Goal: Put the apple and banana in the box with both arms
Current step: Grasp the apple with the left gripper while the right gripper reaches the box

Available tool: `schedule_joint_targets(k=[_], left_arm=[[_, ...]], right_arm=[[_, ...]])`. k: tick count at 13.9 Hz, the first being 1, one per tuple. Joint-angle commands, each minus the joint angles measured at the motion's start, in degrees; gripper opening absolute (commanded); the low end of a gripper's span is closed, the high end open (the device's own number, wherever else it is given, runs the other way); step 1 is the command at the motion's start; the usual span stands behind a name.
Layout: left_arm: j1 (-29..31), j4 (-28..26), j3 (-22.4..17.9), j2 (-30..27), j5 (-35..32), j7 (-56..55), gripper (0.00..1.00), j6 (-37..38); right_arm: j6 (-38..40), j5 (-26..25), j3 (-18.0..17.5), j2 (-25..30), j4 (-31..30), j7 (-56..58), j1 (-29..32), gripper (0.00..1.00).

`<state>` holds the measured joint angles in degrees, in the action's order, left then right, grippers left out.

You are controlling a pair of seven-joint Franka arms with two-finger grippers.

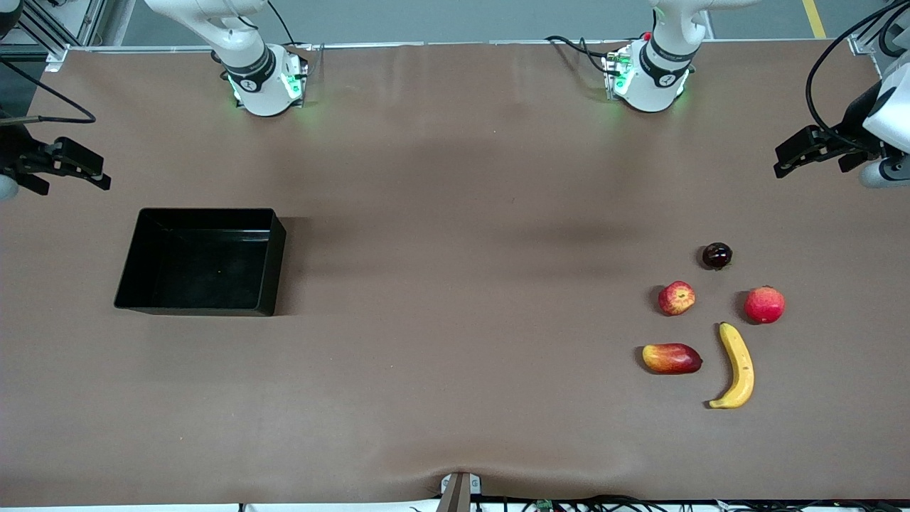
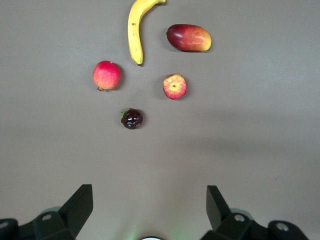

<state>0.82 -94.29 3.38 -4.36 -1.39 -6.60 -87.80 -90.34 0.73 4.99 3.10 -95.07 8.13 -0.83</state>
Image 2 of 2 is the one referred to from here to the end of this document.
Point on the red yellow apple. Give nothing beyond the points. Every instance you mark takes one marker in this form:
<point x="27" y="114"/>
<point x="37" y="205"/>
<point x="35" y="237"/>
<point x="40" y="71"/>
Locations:
<point x="174" y="86"/>

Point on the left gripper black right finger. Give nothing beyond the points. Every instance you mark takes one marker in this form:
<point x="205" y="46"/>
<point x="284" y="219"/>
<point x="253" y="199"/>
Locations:
<point x="220" y="212"/>

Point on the yellow banana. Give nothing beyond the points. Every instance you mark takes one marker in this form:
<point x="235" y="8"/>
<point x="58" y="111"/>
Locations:
<point x="133" y="32"/>

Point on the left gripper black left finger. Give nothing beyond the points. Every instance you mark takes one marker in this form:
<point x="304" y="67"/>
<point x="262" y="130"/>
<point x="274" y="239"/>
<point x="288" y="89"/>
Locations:
<point x="72" y="212"/>

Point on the red yellow mango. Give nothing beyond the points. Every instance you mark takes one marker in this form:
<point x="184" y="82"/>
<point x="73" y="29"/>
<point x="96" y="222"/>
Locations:
<point x="190" y="37"/>

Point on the dark purple plum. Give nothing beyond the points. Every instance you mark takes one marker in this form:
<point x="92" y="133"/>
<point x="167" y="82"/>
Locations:
<point x="132" y="119"/>

